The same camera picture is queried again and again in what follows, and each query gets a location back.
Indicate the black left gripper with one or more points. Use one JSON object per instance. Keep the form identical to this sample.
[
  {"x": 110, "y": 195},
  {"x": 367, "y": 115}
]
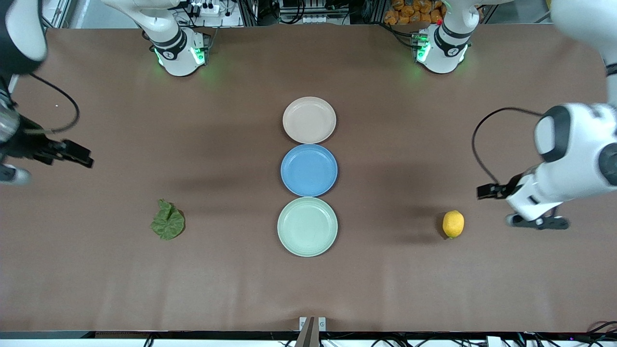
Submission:
[{"x": 510, "y": 186}]

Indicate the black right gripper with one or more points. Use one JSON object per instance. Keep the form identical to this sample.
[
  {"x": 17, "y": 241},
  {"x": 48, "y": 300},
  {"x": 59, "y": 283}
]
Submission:
[{"x": 25, "y": 144}]

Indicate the yellow lemon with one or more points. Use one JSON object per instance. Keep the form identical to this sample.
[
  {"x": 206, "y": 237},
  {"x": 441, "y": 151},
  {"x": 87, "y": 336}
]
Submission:
[{"x": 453, "y": 224}]

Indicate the green lettuce leaf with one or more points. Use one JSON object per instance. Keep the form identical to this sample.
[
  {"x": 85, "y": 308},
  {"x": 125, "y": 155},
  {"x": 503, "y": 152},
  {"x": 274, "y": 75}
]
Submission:
[{"x": 167, "y": 221}]

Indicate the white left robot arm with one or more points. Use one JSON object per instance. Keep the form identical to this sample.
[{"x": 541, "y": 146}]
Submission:
[{"x": 573, "y": 140}]

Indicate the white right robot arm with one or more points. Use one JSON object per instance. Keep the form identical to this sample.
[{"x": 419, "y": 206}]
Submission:
[{"x": 171, "y": 43}]

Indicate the white power strip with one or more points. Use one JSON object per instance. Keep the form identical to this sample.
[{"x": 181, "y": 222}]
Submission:
[{"x": 205, "y": 8}]

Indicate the blue round plate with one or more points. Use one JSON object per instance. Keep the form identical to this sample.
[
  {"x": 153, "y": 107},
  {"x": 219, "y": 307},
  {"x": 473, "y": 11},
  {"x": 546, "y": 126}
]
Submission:
[{"x": 309, "y": 170}]

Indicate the light green round plate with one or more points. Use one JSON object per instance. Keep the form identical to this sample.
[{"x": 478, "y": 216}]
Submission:
[{"x": 307, "y": 226}]

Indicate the bag of orange fruits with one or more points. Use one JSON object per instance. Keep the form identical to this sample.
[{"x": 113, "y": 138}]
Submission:
[{"x": 412, "y": 12}]

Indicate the beige round plate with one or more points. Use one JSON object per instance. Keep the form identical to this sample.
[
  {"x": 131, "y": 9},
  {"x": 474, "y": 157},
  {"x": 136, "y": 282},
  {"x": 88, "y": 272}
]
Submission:
[{"x": 309, "y": 120}]

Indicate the brown table cover sheet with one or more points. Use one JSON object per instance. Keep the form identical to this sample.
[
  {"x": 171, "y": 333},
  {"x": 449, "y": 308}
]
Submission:
[{"x": 308, "y": 289}]

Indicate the metal table edge bracket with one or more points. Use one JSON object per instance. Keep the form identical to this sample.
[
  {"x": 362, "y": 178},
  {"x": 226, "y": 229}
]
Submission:
[{"x": 312, "y": 330}]

